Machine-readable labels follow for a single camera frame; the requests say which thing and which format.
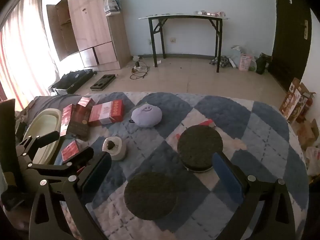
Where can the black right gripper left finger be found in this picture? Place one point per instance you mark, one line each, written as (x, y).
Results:
(74, 183)

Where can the dark door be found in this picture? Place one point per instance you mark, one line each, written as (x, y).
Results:
(292, 41)

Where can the red white small box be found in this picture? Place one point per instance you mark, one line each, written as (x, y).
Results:
(70, 150)

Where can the red pink curtain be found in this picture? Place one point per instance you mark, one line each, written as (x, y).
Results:
(27, 67)

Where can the pink bag on floor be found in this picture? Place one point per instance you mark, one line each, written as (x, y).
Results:
(245, 61)

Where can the wooden wardrobe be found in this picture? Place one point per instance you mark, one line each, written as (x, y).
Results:
(81, 28)

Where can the black open suitcase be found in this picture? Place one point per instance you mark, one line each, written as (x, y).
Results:
(71, 82)

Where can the dark round sponge pad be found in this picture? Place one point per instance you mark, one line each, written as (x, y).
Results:
(150, 195)

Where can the black foam tray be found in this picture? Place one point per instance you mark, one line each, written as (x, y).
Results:
(103, 82)

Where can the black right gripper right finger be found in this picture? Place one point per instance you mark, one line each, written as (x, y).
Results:
(276, 220)

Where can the black folding table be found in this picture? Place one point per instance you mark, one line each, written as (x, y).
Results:
(186, 34)

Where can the cream oval basket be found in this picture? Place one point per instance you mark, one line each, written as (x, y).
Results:
(47, 121)

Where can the red white upright box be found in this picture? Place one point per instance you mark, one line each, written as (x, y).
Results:
(66, 117)

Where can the large red white box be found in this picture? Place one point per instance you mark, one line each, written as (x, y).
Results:
(107, 113)

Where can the dark red box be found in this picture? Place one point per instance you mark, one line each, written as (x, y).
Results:
(77, 121)

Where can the blue checkered blanket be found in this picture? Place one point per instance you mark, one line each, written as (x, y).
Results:
(255, 137)

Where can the cardboard boxes pile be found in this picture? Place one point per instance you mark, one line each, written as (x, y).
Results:
(295, 107)

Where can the white tape roll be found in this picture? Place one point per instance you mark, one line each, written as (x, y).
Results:
(115, 147)

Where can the purple smiley plush toy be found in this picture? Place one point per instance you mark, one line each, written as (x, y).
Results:
(146, 116)

